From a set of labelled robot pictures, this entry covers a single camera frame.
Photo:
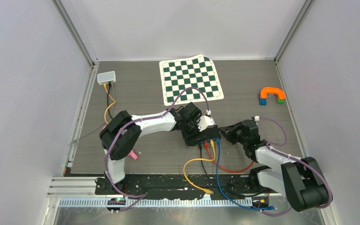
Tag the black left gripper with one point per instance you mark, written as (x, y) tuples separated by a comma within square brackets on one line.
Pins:
[(191, 137)]

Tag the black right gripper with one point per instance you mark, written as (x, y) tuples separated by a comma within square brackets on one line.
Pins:
[(225, 130)]

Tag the black network switch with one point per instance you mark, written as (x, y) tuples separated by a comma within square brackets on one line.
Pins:
[(208, 134)]

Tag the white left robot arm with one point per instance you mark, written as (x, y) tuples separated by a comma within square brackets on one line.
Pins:
[(120, 135)]

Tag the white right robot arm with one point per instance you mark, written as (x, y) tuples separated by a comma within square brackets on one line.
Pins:
[(300, 180)]

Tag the green white chessboard mat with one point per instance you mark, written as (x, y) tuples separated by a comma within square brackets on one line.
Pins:
[(198, 71)]

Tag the blue toy block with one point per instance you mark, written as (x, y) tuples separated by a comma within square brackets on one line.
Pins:
[(262, 100)]

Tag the orange arch toy block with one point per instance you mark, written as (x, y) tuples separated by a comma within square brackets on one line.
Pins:
[(272, 91)]

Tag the pink marker pen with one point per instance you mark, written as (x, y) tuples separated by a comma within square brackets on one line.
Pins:
[(133, 155)]

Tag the small white grey hub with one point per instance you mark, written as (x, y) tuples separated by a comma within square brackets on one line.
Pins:
[(106, 77)]

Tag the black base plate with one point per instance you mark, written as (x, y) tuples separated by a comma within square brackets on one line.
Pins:
[(175, 186)]

